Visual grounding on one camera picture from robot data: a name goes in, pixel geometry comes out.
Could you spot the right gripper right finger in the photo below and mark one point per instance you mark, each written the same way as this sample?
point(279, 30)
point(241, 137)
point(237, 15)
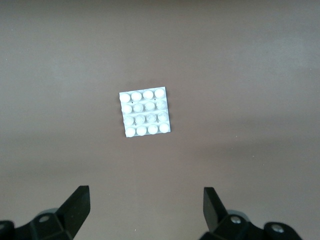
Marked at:
point(215, 212)

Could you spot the brown table cover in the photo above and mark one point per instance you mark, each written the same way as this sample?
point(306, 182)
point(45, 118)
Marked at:
point(225, 75)

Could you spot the white studded base plate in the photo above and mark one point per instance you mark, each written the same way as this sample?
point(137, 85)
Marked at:
point(145, 112)

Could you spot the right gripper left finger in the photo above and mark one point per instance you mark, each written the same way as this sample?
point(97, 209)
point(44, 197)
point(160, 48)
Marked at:
point(72, 212)

